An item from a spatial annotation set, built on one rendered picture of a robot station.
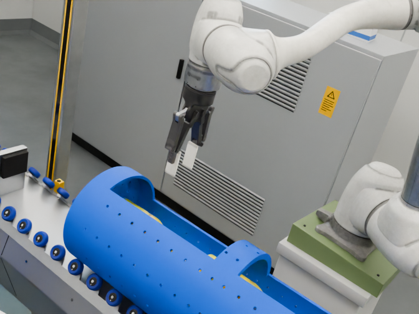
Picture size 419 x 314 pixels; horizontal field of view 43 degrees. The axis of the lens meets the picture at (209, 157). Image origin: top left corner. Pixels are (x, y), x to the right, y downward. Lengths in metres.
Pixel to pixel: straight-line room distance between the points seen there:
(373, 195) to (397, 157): 2.38
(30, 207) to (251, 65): 1.02
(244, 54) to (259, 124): 1.94
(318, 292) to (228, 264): 0.61
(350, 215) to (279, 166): 1.29
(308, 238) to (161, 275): 0.63
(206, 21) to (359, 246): 0.91
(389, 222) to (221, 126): 1.73
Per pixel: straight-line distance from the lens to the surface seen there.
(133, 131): 3.59
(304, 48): 1.11
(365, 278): 1.68
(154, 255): 1.25
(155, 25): 3.33
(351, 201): 1.68
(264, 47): 1.03
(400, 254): 1.53
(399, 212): 1.50
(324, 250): 1.70
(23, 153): 1.78
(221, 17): 1.15
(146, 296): 1.28
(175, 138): 1.23
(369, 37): 2.78
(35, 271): 1.63
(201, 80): 1.19
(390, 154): 4.02
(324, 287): 1.74
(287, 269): 1.78
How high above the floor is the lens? 1.95
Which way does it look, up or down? 27 degrees down
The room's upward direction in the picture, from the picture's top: 15 degrees clockwise
